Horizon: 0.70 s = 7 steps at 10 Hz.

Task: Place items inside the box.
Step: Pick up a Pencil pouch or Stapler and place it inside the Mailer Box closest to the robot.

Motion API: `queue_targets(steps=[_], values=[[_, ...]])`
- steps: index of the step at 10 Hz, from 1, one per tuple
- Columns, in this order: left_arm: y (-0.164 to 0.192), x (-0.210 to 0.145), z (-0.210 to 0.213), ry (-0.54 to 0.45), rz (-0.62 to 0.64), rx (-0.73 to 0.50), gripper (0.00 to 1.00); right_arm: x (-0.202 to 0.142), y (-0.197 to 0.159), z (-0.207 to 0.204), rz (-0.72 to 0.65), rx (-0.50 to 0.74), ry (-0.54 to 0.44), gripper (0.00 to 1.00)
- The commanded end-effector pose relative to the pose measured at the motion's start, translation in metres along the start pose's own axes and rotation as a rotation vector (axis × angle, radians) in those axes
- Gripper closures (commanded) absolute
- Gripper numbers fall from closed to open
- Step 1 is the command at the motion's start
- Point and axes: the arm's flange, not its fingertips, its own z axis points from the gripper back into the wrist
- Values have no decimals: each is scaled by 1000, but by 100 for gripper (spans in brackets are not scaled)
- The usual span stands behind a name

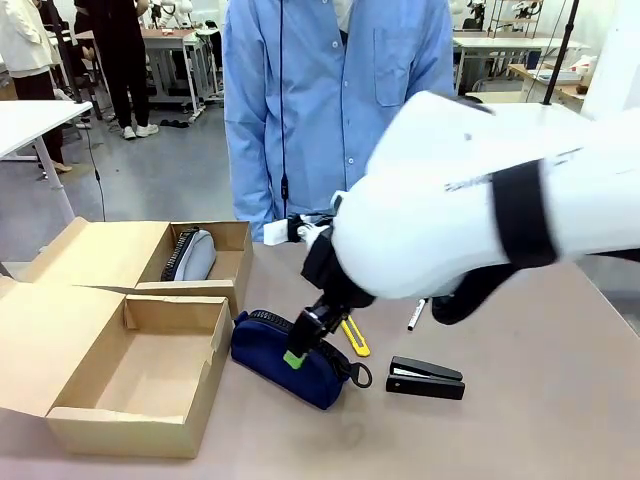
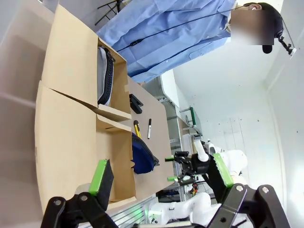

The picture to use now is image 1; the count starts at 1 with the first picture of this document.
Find yellow utility knife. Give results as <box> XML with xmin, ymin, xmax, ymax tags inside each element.
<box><xmin>341</xmin><ymin>314</ymin><xmax>372</xmax><ymax>358</ymax></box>

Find grey zipper pouch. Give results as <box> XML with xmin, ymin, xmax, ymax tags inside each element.
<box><xmin>159</xmin><ymin>225</ymin><xmax>219</xmax><ymax>284</ymax></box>

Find large cardboard box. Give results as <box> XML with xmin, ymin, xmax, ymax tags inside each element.
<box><xmin>0</xmin><ymin>277</ymin><xmax>235</xmax><ymax>460</ymax></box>

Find wooden top table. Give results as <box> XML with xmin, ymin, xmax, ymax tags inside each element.
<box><xmin>506</xmin><ymin>61</ymin><xmax>597</xmax><ymax>112</ymax></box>

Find long white table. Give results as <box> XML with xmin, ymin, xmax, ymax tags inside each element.
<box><xmin>452</xmin><ymin>36</ymin><xmax>592</xmax><ymax>97</ymax></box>

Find grey workbench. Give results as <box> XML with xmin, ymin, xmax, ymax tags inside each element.
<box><xmin>141</xmin><ymin>27</ymin><xmax>222</xmax><ymax>120</ymax></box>

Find person in white jacket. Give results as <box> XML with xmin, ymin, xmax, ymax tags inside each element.
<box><xmin>0</xmin><ymin>0</ymin><xmax>74</xmax><ymax>174</ymax></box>

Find person in black clothes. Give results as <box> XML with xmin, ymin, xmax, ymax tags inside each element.
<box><xmin>73</xmin><ymin>0</ymin><xmax>161</xmax><ymax>141</ymax></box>

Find white marker pen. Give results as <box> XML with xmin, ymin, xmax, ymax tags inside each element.
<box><xmin>406</xmin><ymin>298</ymin><xmax>428</xmax><ymax>333</ymax></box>

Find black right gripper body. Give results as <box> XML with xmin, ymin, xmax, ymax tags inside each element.
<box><xmin>301</xmin><ymin>226</ymin><xmax>377</xmax><ymax>314</ymax></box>

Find thin black lanyard cable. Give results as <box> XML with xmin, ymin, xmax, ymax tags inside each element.
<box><xmin>277</xmin><ymin>0</ymin><xmax>292</xmax><ymax>221</ymax></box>

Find black tripod pole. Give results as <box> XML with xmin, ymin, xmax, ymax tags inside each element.
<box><xmin>541</xmin><ymin>0</ymin><xmax>577</xmax><ymax>107</ymax></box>

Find small cardboard box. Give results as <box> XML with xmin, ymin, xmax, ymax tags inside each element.
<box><xmin>22</xmin><ymin>217</ymin><xmax>255</xmax><ymax>319</ymax></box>

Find black cable bundle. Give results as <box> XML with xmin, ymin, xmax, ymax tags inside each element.
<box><xmin>430</xmin><ymin>262</ymin><xmax>521</xmax><ymax>327</ymax></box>

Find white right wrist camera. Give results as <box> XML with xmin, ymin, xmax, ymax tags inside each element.
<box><xmin>263</xmin><ymin>213</ymin><xmax>334</xmax><ymax>247</ymax></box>

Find white side table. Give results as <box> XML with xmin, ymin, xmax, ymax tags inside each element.
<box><xmin>0</xmin><ymin>99</ymin><xmax>95</xmax><ymax>227</ymax></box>

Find black floor cable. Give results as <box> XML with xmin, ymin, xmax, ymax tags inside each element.
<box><xmin>82</xmin><ymin>113</ymin><xmax>108</xmax><ymax>222</ymax></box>

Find navy blue zipper pouch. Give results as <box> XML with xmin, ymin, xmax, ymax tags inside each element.
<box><xmin>229</xmin><ymin>309</ymin><xmax>374</xmax><ymax>412</ymax></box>

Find person in blue shirt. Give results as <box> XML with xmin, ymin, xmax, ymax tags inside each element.
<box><xmin>222</xmin><ymin>0</ymin><xmax>457</xmax><ymax>245</ymax></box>

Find metal shelf rack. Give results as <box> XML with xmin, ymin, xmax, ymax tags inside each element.
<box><xmin>486</xmin><ymin>0</ymin><xmax>547</xmax><ymax>40</ymax></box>

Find black stapler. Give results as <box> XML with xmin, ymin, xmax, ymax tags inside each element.
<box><xmin>384</xmin><ymin>355</ymin><xmax>467</xmax><ymax>401</ymax></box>

